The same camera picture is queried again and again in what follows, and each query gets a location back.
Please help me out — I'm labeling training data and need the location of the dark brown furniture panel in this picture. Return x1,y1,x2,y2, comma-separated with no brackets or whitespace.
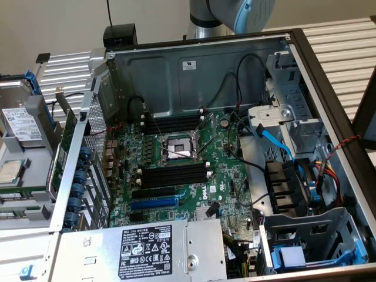
351,65,376,151

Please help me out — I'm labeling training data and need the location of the black fan shroud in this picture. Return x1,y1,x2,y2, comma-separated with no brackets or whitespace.
263,157,310,216

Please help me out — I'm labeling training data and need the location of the silver hard disk white label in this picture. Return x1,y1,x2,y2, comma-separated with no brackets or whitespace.
0,79,43,147

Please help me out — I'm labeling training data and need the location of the blue hard disk carrier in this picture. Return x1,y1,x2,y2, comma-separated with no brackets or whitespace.
23,68,57,133

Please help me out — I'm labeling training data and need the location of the thin red wire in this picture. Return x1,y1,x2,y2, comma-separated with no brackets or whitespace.
89,122,124,137

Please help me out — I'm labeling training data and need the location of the long red-black twisted wire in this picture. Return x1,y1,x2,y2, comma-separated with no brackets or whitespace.
323,133,362,162

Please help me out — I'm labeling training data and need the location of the grey metal disk bay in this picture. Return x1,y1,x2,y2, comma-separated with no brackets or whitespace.
257,206,370,276

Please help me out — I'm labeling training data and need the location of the thin metal locking lever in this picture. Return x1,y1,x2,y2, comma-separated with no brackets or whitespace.
162,146,204,163
146,108,166,141

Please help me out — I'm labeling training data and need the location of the long black expansion slot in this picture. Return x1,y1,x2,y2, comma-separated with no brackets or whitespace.
131,187,177,200

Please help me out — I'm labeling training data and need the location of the black RAM slot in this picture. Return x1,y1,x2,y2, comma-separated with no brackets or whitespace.
140,109,206,122
137,166,213,180
141,113,206,126
138,160,212,176
136,170,213,185
137,175,214,190
142,117,203,131
143,122,202,136

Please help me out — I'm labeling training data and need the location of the silver corner clamp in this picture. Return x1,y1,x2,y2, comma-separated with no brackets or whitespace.
87,48,108,79

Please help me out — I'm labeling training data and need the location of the green Dell motherboard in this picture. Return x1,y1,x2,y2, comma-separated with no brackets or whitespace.
109,110,257,236

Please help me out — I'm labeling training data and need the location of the short black wire loop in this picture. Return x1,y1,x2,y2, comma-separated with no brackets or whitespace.
126,95,147,119

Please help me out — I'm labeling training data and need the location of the grey post black cap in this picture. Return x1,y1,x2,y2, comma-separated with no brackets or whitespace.
31,52,52,89

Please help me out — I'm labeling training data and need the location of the metal socket cover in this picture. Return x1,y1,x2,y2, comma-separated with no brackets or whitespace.
195,113,219,140

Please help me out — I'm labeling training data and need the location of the blue expansion slot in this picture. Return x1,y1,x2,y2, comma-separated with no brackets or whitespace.
130,196,180,210

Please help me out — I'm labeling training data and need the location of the blue disk caddy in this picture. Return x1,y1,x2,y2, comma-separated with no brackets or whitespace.
269,238,368,273

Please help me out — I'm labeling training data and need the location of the silver power supply unit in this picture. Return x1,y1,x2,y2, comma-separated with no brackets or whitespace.
51,219,229,282

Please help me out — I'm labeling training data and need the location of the grey parts rack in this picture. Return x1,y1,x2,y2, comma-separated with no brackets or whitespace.
0,69,64,231

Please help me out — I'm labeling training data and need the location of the silver CPU chip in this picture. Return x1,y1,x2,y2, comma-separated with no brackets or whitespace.
0,160,26,185

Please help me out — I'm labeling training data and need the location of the blue case latch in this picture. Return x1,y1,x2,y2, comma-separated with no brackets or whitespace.
19,264,35,281

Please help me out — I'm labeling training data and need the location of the silver chipset heatsink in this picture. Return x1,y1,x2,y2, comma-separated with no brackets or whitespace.
194,204,221,221

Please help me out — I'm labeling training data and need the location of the blue card retention clip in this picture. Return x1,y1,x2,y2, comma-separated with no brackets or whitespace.
78,145,93,162
72,168,89,184
70,182,86,199
67,196,83,213
63,211,80,229

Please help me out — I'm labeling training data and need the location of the CPU socket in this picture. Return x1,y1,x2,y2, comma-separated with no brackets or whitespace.
157,133,206,169

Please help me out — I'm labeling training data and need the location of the blue SATA wire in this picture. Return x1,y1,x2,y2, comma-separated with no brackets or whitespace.
254,123,306,180

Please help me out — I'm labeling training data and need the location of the coloured power wire bundle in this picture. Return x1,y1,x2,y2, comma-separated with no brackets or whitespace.
311,159,345,207

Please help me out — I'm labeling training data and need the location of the open metal PC case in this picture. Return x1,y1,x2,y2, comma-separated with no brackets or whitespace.
48,28,376,282

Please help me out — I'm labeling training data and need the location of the black looped wire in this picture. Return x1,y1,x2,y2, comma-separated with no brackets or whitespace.
234,53,268,110

